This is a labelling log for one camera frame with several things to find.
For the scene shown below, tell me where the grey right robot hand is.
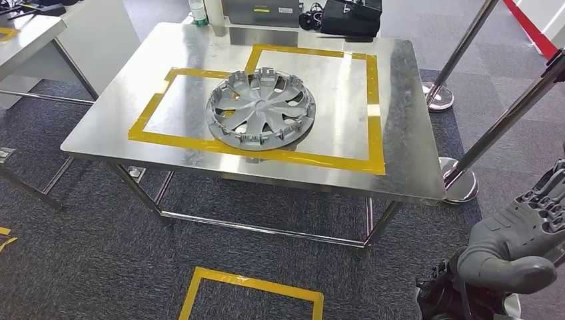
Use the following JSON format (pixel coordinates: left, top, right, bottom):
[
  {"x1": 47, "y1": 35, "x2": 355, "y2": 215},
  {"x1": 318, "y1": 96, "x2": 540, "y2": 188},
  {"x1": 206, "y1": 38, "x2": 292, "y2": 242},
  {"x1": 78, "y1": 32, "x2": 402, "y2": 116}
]
[{"x1": 456, "y1": 157, "x2": 565, "y2": 296}]

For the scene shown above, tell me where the silver plastic wheel hubcap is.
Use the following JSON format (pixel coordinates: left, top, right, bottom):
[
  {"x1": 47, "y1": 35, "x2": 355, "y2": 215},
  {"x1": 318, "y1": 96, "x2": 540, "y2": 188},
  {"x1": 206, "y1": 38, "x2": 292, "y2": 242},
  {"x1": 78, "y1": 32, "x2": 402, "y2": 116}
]
[{"x1": 205, "y1": 67, "x2": 317, "y2": 152}]

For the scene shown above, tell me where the steel workbench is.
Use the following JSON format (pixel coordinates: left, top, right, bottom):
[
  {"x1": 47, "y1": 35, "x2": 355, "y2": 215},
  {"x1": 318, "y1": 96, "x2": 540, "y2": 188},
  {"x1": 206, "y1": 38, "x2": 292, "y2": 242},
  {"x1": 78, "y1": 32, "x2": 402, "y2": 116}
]
[{"x1": 60, "y1": 22, "x2": 446, "y2": 259}]

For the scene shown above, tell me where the yellow workbench tape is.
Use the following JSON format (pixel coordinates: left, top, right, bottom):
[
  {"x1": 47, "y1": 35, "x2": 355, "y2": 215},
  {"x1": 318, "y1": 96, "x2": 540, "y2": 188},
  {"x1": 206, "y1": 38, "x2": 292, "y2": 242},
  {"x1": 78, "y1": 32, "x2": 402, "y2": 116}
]
[{"x1": 128, "y1": 43, "x2": 386, "y2": 177}]

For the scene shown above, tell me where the chrome stanchion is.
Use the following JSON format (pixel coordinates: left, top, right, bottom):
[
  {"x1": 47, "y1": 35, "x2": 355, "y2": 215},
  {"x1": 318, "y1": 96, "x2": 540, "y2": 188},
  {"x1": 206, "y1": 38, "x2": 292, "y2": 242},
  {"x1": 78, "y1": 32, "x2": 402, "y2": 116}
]
[
  {"x1": 438, "y1": 47, "x2": 565, "y2": 205},
  {"x1": 421, "y1": 0, "x2": 500, "y2": 113}
]

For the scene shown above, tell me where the yellow floor tape square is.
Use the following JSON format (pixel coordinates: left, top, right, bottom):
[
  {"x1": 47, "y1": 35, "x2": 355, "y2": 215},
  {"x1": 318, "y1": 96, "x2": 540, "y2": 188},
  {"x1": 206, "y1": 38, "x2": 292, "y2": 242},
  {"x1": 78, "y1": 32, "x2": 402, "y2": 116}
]
[{"x1": 179, "y1": 267, "x2": 324, "y2": 320}]

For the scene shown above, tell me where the black equipment case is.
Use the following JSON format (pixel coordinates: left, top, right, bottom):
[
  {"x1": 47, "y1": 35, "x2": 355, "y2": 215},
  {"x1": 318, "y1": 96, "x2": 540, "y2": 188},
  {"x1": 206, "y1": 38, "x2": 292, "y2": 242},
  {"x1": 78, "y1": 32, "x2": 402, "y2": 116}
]
[{"x1": 320, "y1": 0, "x2": 383, "y2": 39}]

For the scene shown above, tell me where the grey laptop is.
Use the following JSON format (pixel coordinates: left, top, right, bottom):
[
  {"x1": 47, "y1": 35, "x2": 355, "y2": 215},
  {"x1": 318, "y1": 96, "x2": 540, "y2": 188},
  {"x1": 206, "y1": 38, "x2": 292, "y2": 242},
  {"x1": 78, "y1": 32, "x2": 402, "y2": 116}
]
[{"x1": 221, "y1": 0, "x2": 305, "y2": 29}]

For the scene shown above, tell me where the white plastic bottle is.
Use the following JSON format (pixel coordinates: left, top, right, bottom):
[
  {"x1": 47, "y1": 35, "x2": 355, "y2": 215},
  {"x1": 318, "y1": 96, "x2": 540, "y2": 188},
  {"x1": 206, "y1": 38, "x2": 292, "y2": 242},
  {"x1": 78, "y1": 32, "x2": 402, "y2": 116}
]
[{"x1": 204, "y1": 0, "x2": 227, "y2": 27}]

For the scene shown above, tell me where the green label water bottle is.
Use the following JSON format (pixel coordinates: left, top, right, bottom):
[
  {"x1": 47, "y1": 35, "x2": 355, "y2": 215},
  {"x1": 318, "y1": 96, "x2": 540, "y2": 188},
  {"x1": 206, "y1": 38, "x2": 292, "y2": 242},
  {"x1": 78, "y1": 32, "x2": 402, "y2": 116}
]
[{"x1": 188, "y1": 0, "x2": 210, "y2": 27}]

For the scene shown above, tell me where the white desk cabinet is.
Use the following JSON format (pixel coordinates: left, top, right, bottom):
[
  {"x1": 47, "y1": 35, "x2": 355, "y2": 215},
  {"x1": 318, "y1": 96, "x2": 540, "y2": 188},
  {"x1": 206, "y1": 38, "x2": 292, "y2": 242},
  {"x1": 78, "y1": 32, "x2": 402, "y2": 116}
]
[{"x1": 12, "y1": 0, "x2": 143, "y2": 101}]

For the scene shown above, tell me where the small steel table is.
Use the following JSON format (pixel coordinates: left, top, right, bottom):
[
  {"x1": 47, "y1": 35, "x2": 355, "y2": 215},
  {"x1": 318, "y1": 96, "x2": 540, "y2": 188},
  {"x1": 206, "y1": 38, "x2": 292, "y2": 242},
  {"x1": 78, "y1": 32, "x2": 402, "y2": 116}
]
[{"x1": 0, "y1": 15, "x2": 100, "y2": 211}]

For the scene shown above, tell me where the black flat device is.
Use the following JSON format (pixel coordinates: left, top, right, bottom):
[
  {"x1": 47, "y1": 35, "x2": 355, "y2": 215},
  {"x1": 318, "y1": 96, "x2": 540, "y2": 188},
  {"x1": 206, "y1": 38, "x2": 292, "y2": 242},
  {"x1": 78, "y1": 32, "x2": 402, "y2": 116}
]
[{"x1": 0, "y1": 2, "x2": 67, "y2": 21}]

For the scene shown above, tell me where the black cable bundle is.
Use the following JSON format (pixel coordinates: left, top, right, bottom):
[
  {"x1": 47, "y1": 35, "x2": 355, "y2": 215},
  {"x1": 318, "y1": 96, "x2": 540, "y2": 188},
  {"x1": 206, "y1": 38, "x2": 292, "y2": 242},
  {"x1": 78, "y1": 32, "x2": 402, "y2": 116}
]
[{"x1": 298, "y1": 2, "x2": 326, "y2": 32}]

